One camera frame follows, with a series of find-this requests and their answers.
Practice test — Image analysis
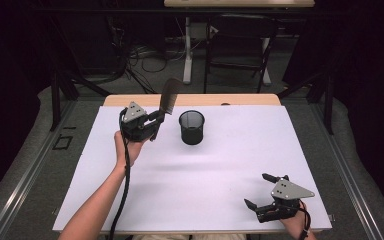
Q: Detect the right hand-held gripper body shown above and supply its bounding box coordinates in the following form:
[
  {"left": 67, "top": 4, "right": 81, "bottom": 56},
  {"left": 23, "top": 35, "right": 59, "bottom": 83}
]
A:
[{"left": 255, "top": 178, "right": 316, "bottom": 224}]

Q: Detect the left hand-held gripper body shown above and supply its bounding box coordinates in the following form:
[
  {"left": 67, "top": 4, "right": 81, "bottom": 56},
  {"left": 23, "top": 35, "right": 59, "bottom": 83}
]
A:
[{"left": 118, "top": 101, "right": 157, "bottom": 143}]

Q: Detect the dark brown handled comb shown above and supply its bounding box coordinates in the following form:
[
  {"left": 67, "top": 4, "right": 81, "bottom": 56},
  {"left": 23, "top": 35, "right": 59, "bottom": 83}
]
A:
[{"left": 158, "top": 77, "right": 183, "bottom": 116}]

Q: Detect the black mesh pen holder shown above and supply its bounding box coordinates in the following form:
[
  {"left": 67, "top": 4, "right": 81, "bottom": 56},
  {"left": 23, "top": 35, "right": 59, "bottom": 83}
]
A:
[{"left": 178, "top": 110, "right": 206, "bottom": 146}]

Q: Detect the person's left hand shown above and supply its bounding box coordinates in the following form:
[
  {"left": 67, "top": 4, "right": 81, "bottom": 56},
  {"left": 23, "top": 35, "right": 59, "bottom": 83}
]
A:
[{"left": 113, "top": 130, "right": 145, "bottom": 168}]

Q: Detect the person's right hand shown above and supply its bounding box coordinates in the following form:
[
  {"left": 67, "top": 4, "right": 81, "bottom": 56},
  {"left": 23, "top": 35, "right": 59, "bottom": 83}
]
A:
[{"left": 279, "top": 201, "right": 312, "bottom": 240}]

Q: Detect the white table cover sheet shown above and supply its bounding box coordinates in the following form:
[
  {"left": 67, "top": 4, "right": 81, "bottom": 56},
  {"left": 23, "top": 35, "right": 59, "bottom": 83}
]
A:
[{"left": 52, "top": 105, "right": 333, "bottom": 233}]

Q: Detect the white metal desk leg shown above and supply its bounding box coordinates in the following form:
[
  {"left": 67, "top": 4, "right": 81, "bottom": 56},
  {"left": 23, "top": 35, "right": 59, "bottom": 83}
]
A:
[
  {"left": 260, "top": 36, "right": 273, "bottom": 86},
  {"left": 182, "top": 16, "right": 194, "bottom": 85}
]

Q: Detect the black metal stand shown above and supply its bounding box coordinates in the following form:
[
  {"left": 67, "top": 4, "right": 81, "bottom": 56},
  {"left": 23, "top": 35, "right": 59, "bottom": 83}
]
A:
[
  {"left": 275, "top": 70, "right": 335, "bottom": 136},
  {"left": 49, "top": 64, "right": 112, "bottom": 133}
]

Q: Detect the black folding chair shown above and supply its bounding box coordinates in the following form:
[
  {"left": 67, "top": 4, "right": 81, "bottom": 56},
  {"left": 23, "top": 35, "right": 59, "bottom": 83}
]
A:
[{"left": 203, "top": 13, "right": 278, "bottom": 95}]

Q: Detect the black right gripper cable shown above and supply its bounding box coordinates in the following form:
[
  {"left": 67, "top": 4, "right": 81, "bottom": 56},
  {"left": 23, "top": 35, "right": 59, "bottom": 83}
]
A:
[{"left": 296, "top": 199, "right": 312, "bottom": 240}]

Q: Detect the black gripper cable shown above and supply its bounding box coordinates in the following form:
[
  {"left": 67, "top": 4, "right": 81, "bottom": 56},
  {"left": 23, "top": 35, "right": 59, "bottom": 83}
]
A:
[
  {"left": 108, "top": 107, "right": 132, "bottom": 240},
  {"left": 296, "top": 199, "right": 312, "bottom": 240}
]

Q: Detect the bundle of floor cables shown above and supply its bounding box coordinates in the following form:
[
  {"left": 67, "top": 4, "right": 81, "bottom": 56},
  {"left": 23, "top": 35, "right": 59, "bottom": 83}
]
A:
[{"left": 108, "top": 16, "right": 188, "bottom": 95}]

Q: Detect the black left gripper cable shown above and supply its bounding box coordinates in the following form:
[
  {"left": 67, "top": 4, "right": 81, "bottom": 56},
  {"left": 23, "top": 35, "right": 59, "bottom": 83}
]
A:
[{"left": 108, "top": 107, "right": 132, "bottom": 240}]

